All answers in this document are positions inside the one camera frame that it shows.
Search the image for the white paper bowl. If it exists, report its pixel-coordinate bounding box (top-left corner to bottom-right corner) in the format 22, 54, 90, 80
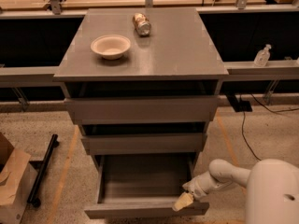
91, 35, 131, 60

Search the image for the grey bottom drawer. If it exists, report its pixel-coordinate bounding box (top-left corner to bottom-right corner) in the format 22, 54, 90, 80
85, 153, 209, 219

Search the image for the black floor socket box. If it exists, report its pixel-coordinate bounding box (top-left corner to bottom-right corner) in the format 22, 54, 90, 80
226, 94, 252, 112

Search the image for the clear sanitizer pump bottle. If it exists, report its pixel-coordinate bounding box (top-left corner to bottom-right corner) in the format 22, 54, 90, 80
254, 44, 272, 67

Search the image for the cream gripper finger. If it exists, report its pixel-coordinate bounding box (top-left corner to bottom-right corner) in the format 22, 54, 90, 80
172, 192, 193, 212

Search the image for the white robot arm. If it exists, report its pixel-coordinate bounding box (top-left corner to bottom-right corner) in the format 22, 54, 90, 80
173, 159, 299, 224

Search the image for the grey middle drawer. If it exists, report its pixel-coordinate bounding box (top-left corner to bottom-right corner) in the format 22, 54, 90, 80
81, 133, 206, 155

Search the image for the grey top drawer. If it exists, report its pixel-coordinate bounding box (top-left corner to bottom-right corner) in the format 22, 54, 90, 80
64, 96, 218, 124

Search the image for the cardboard box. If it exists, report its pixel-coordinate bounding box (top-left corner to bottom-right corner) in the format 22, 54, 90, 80
0, 133, 37, 224

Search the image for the grey metal rail frame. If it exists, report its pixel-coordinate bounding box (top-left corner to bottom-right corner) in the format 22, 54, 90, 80
1, 7, 298, 87

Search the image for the grey drawer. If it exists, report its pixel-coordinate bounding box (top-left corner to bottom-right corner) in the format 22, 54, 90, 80
85, 153, 209, 219
81, 133, 206, 155
64, 96, 218, 124

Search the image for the black floor cable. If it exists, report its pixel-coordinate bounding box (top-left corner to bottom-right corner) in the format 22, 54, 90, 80
239, 93, 299, 162

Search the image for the black metal bar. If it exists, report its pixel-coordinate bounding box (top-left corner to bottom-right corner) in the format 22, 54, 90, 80
27, 134, 59, 208

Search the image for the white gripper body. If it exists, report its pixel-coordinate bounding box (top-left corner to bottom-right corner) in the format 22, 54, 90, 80
182, 175, 207, 201

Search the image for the silver soda can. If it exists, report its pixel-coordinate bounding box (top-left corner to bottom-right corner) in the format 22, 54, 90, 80
133, 13, 151, 36

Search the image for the grey drawer cabinet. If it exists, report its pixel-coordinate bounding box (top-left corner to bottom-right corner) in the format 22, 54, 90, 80
53, 7, 230, 173

